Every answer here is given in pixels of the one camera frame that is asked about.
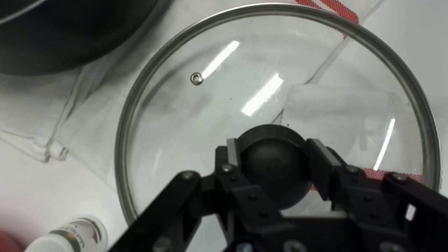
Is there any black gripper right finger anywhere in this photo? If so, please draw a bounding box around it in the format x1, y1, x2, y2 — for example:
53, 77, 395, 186
306, 137, 448, 252

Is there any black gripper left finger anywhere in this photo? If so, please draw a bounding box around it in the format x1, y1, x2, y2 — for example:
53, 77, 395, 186
109, 138, 281, 252

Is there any glass lid with black knob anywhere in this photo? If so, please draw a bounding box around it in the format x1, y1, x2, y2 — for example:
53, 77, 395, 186
113, 2, 442, 229

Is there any black cooking pot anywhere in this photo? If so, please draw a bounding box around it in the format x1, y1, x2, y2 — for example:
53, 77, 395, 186
0, 0, 175, 77

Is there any white labelled bottle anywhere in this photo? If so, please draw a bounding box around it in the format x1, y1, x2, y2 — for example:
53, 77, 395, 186
25, 214, 109, 252

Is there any red plastic bowl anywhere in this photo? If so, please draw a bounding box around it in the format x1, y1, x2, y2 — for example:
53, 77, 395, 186
0, 226, 21, 252

